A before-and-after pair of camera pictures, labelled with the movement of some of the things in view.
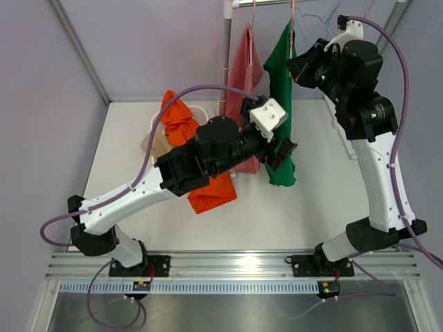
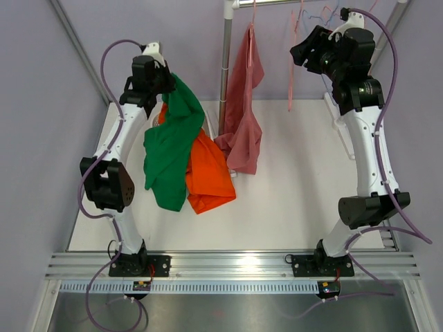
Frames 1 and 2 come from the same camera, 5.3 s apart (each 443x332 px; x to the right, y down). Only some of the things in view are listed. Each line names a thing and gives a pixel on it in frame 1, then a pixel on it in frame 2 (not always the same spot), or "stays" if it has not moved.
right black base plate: [311, 266] stays
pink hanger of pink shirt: [250, 37] stays
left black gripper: [281, 151] to [169, 79]
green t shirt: [277, 65] to [167, 147]
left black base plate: [152, 266] stays
